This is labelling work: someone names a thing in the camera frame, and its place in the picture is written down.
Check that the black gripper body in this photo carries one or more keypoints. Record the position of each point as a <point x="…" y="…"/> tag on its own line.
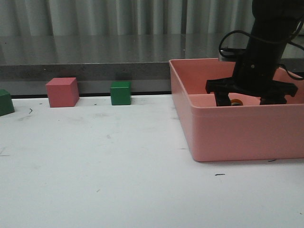
<point x="252" y="77"/>

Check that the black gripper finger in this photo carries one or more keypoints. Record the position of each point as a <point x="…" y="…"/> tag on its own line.
<point x="222" y="99"/>
<point x="273" y="99"/>

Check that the yellow push button switch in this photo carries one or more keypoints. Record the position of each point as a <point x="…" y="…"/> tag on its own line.
<point x="236" y="102"/>

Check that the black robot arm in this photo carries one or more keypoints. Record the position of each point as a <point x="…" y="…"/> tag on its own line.
<point x="277" y="23"/>

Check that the pink plastic bin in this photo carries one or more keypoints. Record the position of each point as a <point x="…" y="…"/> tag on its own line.
<point x="248" y="132"/>

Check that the green cube block centre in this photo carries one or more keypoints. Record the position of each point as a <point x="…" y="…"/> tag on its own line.
<point x="120" y="92"/>

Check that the green cube block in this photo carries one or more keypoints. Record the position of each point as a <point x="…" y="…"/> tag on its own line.
<point x="120" y="92"/>
<point x="6" y="104"/>

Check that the pink cube block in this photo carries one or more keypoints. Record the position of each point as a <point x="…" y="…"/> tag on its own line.
<point x="62" y="92"/>

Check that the grey curtain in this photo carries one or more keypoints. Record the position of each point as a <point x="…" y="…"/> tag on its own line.
<point x="123" y="17"/>

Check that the green cube block left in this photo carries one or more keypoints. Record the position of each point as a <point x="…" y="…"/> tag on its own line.
<point x="6" y="104"/>

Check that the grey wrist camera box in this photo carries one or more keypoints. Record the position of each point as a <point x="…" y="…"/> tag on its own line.
<point x="231" y="54"/>

